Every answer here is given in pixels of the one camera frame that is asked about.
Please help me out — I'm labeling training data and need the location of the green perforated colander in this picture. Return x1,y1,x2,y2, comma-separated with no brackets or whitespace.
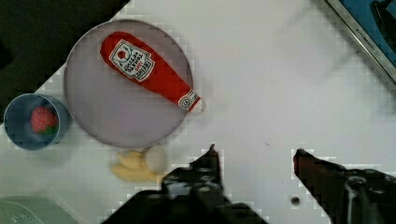
0,196,78,224

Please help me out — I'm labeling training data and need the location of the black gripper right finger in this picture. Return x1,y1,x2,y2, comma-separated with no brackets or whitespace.
293,148,396,224

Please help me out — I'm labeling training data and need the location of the black toaster oven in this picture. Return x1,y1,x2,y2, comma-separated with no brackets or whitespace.
322,0,396,82

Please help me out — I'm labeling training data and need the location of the grey round plate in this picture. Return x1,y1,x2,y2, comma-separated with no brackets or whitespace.
64,20,193,148

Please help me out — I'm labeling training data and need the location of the peeled banana toy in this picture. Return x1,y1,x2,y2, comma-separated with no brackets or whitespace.
111,145,166,182

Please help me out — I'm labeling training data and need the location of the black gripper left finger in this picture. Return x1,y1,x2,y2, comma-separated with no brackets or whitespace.
102,146,268,224

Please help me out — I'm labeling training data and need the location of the strawberry toy in cup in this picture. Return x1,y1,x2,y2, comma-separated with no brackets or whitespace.
31,106,59,134

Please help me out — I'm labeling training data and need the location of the red ketchup bottle toy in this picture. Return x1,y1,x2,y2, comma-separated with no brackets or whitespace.
100,32,205,114

